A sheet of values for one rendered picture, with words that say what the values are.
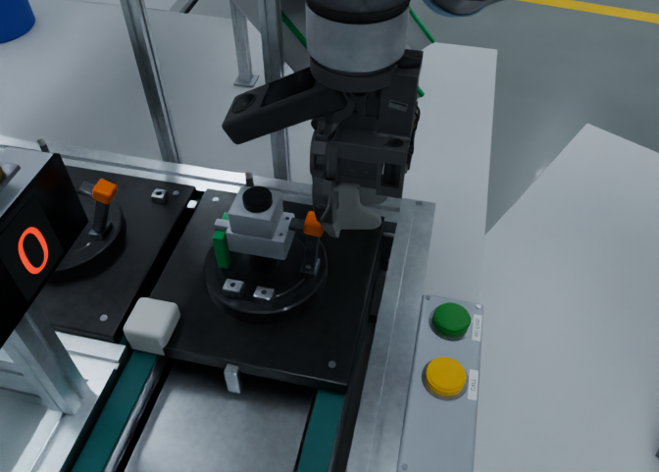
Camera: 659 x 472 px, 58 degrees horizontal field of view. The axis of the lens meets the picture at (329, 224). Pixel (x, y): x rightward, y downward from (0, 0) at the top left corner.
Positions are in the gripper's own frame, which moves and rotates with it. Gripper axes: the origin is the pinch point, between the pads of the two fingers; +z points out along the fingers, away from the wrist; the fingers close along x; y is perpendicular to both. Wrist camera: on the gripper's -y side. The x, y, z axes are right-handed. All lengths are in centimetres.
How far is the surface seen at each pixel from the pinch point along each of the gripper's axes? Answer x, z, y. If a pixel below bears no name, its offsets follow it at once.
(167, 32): 66, 21, -51
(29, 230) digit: -18.3, -14.8, -16.6
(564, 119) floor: 177, 107, 60
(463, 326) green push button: -2.4, 9.8, 15.3
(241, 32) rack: 52, 10, -28
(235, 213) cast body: -1.9, -1.5, -9.2
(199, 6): 92, 28, -55
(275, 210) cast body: -0.5, -1.3, -5.5
